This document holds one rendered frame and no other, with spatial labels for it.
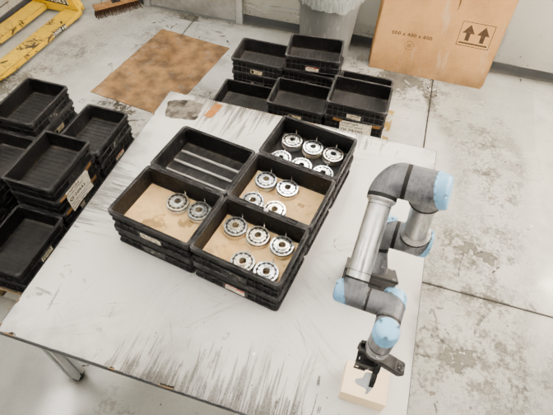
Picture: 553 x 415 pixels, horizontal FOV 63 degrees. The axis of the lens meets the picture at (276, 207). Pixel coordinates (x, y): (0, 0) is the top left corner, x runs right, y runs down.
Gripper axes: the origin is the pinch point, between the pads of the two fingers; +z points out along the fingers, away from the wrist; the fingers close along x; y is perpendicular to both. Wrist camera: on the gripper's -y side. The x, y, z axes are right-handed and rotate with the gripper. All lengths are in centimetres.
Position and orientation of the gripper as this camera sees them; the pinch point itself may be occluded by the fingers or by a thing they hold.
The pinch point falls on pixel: (371, 373)
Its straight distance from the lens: 169.3
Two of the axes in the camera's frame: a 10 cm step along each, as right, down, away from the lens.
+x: -2.9, 7.4, -6.0
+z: -0.3, 6.2, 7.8
